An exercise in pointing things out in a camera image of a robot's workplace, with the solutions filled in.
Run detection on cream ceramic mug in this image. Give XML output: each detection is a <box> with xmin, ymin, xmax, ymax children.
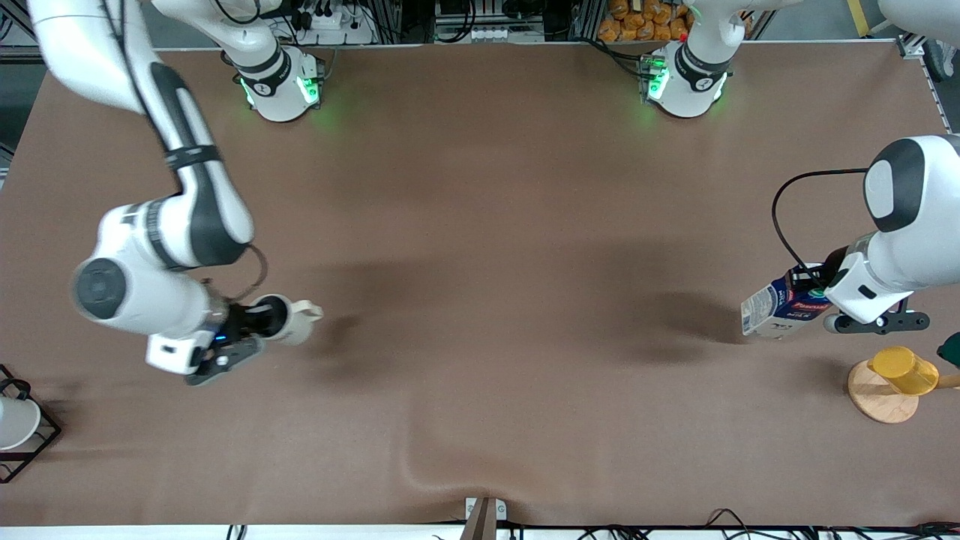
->
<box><xmin>251</xmin><ymin>294</ymin><xmax>325</xmax><ymax>347</ymax></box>

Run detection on blue milk carton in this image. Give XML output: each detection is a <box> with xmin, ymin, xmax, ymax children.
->
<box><xmin>740</xmin><ymin>264</ymin><xmax>835</xmax><ymax>341</ymax></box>

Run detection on yellow plastic cup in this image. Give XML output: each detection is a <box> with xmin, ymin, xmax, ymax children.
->
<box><xmin>868</xmin><ymin>346</ymin><xmax>940</xmax><ymax>396</ymax></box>

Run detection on wooden cup stand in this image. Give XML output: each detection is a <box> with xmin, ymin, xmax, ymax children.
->
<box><xmin>847</xmin><ymin>360</ymin><xmax>960</xmax><ymax>425</ymax></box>

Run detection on white cup in rack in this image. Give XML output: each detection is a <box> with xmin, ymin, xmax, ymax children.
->
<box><xmin>0</xmin><ymin>396</ymin><xmax>42</xmax><ymax>451</ymax></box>

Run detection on brown table mat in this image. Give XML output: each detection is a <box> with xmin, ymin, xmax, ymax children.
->
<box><xmin>0</xmin><ymin>41</ymin><xmax>960</xmax><ymax>527</ymax></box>

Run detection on white power strip with plugs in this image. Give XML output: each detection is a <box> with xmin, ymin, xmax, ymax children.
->
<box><xmin>289</xmin><ymin>0</ymin><xmax>377</xmax><ymax>46</ymax></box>

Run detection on bag of orange buns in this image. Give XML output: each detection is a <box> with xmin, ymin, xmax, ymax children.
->
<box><xmin>598</xmin><ymin>0</ymin><xmax>695</xmax><ymax>43</ymax></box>

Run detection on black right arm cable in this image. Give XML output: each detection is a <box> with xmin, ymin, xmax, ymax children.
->
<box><xmin>101</xmin><ymin>0</ymin><xmax>269</xmax><ymax>302</ymax></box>

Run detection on black wire rack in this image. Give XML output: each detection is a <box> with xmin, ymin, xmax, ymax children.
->
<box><xmin>0</xmin><ymin>365</ymin><xmax>62</xmax><ymax>485</ymax></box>

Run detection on aluminium frame profile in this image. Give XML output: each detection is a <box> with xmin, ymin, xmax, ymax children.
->
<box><xmin>896</xmin><ymin>30</ymin><xmax>960</xmax><ymax>83</ymax></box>

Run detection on black floor cables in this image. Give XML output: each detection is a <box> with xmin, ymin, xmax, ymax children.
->
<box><xmin>225</xmin><ymin>508</ymin><xmax>960</xmax><ymax>540</ymax></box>

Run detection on metal table bracket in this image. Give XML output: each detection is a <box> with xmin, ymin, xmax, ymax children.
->
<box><xmin>459</xmin><ymin>497</ymin><xmax>508</xmax><ymax>540</ymax></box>

